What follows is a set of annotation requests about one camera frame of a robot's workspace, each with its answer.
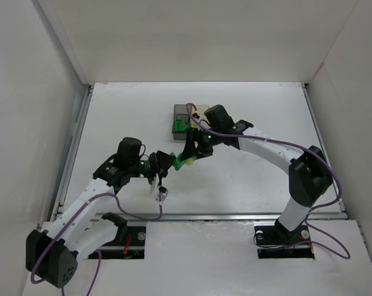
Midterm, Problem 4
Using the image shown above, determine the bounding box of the purple cable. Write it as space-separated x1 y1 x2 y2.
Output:
30 186 171 296
185 102 350 260

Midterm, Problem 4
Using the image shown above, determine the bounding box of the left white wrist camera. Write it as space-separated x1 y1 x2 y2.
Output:
149 175 168 204

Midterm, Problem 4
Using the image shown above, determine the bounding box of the aluminium rail front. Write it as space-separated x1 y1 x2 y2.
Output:
54 212 349 223

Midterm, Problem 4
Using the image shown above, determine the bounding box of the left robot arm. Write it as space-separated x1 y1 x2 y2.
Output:
25 137 176 289

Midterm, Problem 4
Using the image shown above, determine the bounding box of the lime lego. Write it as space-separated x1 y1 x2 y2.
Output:
185 158 195 166

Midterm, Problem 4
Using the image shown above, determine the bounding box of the dark green lego plate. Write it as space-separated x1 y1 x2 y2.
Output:
173 119 189 133

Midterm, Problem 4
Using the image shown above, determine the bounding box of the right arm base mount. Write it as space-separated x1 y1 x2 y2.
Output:
253 224 315 259

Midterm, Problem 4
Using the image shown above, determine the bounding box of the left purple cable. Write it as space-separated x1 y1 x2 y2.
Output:
30 186 171 296

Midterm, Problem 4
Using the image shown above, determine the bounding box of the dark green studded lego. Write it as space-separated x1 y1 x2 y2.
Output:
170 152 184 171

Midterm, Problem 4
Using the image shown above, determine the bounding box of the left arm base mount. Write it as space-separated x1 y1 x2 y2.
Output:
99 213 146 260

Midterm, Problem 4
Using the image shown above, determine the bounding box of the orange transparent container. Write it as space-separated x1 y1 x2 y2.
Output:
191 105 209 121

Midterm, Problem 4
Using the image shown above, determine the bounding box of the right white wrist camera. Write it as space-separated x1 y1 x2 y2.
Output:
192 113 210 128

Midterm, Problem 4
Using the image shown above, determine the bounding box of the grey transparent container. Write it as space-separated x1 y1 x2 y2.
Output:
172 104 189 141

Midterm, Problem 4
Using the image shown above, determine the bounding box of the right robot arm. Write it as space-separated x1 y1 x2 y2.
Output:
178 103 333 236

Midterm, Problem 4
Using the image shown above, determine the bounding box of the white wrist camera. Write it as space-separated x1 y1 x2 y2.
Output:
149 175 168 204
192 113 210 128

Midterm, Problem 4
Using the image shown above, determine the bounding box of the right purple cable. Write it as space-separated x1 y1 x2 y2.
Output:
185 102 350 260

